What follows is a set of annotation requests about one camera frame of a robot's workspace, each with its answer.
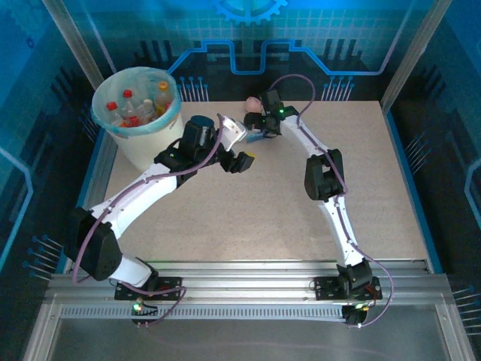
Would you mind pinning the red snack packet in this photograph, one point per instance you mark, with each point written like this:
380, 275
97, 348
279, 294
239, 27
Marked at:
255, 137

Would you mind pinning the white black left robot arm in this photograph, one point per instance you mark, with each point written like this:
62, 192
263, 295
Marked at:
146, 195

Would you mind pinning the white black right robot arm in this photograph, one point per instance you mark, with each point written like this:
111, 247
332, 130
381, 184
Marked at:
332, 222

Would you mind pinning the white round waste bin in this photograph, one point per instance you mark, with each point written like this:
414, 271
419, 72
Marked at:
150, 146

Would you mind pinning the pink bottle fruit label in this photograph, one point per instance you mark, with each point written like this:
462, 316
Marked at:
252, 103

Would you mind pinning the black controller box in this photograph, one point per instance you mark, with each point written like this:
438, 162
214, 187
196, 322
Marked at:
144, 308
355, 316

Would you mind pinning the aluminium rail frame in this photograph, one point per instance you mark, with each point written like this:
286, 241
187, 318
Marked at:
244, 282

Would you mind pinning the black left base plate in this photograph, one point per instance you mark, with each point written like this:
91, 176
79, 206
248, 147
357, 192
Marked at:
169, 287

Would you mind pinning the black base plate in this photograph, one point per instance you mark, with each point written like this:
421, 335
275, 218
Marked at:
169, 287
327, 289

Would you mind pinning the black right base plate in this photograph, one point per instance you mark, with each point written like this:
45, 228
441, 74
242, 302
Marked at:
327, 289

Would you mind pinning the aluminium corner post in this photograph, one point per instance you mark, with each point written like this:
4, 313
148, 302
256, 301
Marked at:
413, 49
67, 30

